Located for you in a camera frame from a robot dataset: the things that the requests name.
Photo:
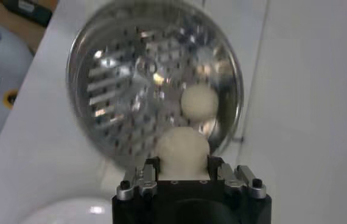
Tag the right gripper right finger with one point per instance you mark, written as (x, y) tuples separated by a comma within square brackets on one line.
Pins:
[(240, 179)]

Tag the white steamed baozi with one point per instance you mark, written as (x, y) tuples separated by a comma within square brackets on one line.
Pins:
[(182, 152), (199, 102)]

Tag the white round plate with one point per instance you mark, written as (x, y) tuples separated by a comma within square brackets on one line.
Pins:
[(70, 213)]

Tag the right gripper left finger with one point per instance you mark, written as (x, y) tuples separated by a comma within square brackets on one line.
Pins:
[(140, 185)]

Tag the black flat box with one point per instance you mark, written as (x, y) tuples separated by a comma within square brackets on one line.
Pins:
[(30, 10)]

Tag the grey robot torso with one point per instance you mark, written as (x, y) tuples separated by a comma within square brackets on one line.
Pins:
[(12, 61)]

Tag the stainless steel steamer basket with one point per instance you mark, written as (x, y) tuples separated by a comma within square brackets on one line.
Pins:
[(124, 91)]

